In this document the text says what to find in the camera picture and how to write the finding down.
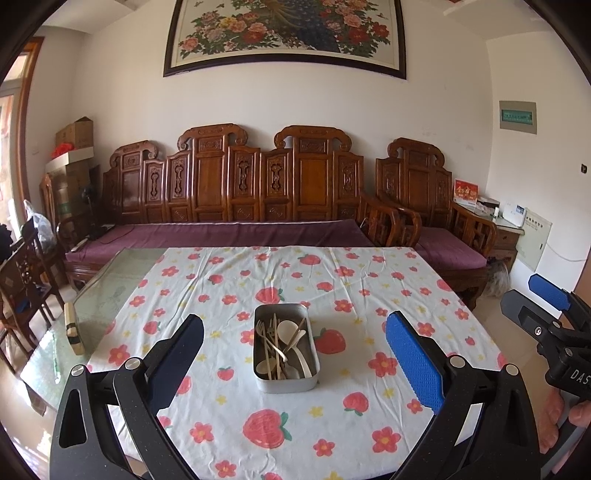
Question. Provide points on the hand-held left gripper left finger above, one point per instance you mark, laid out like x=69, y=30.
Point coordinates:
x=184, y=350

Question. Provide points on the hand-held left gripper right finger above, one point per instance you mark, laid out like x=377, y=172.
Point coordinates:
x=413, y=360

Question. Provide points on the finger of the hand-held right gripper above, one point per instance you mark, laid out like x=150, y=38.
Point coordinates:
x=521, y=311
x=549, y=290

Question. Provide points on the steel fork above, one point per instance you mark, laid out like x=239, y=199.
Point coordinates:
x=261, y=328

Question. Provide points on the cream spoon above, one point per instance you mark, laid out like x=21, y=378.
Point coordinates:
x=264, y=367
x=286, y=328

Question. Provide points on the pair of light chopsticks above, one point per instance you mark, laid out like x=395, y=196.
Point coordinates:
x=279, y=364

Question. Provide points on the metal tin box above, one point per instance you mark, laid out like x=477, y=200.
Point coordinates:
x=286, y=386

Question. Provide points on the plain steel spoon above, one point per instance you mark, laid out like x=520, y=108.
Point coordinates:
x=292, y=370

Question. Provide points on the cream chopstick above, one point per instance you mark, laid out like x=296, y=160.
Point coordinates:
x=298, y=334

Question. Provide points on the person's right hand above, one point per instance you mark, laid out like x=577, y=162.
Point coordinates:
x=549, y=415

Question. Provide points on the grey white bundle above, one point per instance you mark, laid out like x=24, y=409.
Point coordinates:
x=498, y=278

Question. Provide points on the wooden side table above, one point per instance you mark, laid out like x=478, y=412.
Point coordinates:
x=505, y=235

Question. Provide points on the white desk phone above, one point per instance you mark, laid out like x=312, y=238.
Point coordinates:
x=515, y=213

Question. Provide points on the purple armchair cushion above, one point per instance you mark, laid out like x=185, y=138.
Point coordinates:
x=452, y=247

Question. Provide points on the stack of papers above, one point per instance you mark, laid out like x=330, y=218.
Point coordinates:
x=488, y=204

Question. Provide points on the wooden block with black band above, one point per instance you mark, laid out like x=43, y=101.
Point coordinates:
x=74, y=327

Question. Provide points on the long purple bench cushion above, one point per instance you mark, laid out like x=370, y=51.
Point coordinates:
x=207, y=233

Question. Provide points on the strawberry flower print tablecloth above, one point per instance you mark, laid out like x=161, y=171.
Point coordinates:
x=277, y=272

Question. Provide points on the red desk calendar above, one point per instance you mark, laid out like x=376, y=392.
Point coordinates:
x=465, y=191

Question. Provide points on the carved wooden armchair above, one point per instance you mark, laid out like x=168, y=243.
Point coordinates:
x=415, y=175

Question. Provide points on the dark wooden dining chair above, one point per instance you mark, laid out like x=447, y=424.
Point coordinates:
x=23, y=286

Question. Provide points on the stack of cardboard boxes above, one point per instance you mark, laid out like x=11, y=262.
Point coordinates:
x=74, y=198

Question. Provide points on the clear plastic bag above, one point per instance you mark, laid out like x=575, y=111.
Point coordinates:
x=41, y=226

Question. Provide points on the carved wooden sofa bench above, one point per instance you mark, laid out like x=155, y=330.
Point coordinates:
x=304, y=184

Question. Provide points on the dark cloth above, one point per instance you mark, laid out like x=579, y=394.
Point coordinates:
x=5, y=244

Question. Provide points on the white flat box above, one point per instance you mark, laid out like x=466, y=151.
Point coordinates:
x=69, y=160

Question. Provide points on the red decoration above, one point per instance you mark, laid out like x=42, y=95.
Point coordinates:
x=62, y=150

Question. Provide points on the brown cardboard box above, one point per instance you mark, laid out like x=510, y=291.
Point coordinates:
x=76, y=133

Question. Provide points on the framed peacock flower painting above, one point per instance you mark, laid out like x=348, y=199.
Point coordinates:
x=286, y=37

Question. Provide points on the white wall distribution box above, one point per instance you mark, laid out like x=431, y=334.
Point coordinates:
x=534, y=240

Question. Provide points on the green window wall panel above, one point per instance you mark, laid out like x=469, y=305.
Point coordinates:
x=517, y=117

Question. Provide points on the wooden door frame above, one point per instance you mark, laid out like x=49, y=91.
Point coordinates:
x=27, y=129

